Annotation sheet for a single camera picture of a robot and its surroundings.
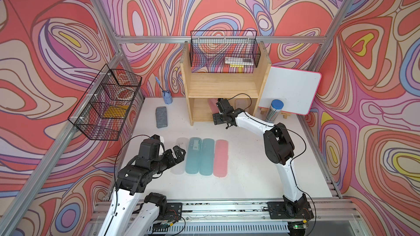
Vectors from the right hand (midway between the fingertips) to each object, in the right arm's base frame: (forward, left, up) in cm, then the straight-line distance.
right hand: (221, 120), depth 101 cm
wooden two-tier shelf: (+4, +10, +22) cm, 25 cm away
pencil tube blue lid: (-3, -30, +10) cm, 31 cm away
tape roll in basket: (-1, +47, +30) cm, 55 cm away
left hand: (-30, +21, +15) cm, 39 cm away
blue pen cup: (+20, +36, +3) cm, 41 cm away
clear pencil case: (+12, -15, +2) cm, 19 cm away
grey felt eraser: (+5, +39, -3) cm, 40 cm away
